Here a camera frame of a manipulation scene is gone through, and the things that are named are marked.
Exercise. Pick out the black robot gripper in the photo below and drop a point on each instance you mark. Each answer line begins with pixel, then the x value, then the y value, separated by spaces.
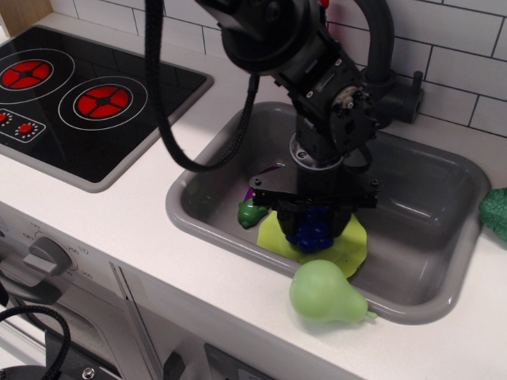
pixel 292 189

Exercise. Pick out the blue toy blueberries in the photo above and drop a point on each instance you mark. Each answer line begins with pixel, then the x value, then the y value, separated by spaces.
pixel 312 233

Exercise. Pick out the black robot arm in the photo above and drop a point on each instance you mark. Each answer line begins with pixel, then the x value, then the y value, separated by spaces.
pixel 288 41

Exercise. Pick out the yellow-green plastic plate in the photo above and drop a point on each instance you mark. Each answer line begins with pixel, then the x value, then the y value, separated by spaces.
pixel 348 251

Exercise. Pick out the grey plastic sink basin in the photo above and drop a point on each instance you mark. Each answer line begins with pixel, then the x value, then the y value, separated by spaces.
pixel 421 235

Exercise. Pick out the purple toy eggplant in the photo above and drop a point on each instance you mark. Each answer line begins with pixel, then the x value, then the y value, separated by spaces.
pixel 249 214

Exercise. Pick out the green toy pear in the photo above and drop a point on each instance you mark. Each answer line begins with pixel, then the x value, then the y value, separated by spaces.
pixel 319 292

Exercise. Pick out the dark grey toy faucet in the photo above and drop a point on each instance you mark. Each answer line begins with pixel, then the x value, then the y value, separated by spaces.
pixel 390 79

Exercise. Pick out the green toy broccoli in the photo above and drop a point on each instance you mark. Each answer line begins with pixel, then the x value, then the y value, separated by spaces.
pixel 493 212

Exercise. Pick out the black toy stove top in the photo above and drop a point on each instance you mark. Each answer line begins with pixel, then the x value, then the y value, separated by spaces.
pixel 73 109

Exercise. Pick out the grey oven knob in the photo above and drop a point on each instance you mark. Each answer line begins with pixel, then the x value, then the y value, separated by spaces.
pixel 47 257

